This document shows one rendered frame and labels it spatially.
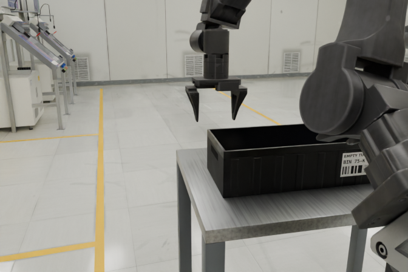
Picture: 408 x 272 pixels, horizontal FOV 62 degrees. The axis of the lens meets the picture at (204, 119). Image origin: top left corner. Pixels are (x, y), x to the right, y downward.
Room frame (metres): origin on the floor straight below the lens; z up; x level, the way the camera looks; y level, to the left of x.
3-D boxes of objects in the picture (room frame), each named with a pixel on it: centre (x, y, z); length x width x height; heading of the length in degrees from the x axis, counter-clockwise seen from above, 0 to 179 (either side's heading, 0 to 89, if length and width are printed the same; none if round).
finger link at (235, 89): (0.78, -0.06, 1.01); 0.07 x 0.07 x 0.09; 12
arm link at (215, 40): (0.78, -0.03, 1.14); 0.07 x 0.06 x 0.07; 22
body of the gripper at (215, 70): (0.77, -0.03, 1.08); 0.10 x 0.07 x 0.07; 102
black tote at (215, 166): (0.83, -0.31, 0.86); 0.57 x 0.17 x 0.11; 102
